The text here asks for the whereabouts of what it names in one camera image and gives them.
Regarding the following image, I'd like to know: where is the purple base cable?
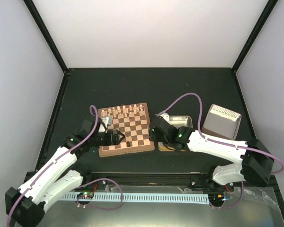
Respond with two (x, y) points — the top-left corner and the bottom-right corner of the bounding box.
(75, 177), (124, 210)
(208, 181), (246, 210)

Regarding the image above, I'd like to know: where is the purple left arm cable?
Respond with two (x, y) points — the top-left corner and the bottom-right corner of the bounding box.
(6, 105), (99, 227)

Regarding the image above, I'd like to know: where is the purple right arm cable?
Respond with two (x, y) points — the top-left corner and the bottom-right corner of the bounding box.
(156, 92), (284, 175)

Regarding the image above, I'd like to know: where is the small circuit board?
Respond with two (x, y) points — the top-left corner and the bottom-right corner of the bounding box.
(208, 194), (233, 202)
(77, 192), (94, 199)

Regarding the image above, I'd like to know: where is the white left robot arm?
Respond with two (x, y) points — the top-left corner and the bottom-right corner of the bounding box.
(5, 117), (125, 227)

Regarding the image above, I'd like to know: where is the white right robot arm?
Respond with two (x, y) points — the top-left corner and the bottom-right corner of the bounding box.
(149, 116), (274, 191)

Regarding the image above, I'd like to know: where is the wooden chess board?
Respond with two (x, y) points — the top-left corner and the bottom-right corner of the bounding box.
(98, 103), (155, 157)

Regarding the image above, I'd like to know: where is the pink tin lid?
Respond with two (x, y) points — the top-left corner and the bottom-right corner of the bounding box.
(201, 104), (242, 140)

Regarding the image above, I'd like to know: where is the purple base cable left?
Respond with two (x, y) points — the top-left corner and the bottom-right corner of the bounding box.
(75, 177), (124, 210)

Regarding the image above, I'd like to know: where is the small circuit board left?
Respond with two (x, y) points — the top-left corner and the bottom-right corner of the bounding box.
(77, 192), (94, 199)

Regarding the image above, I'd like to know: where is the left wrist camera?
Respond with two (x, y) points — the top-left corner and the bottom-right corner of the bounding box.
(99, 116), (113, 131)

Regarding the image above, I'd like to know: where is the yellow bear metal tin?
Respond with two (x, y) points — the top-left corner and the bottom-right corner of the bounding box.
(158, 115), (193, 152)

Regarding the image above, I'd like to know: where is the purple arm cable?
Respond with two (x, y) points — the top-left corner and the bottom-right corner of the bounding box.
(6, 105), (99, 227)
(156, 92), (284, 175)

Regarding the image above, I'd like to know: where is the white slotted cable duct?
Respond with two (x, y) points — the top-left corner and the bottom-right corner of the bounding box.
(60, 192), (209, 205)

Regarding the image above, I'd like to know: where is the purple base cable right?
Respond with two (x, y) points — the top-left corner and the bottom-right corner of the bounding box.
(208, 181), (246, 210)

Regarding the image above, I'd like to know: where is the small circuit board right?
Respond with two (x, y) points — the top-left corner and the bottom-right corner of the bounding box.
(208, 194), (233, 202)

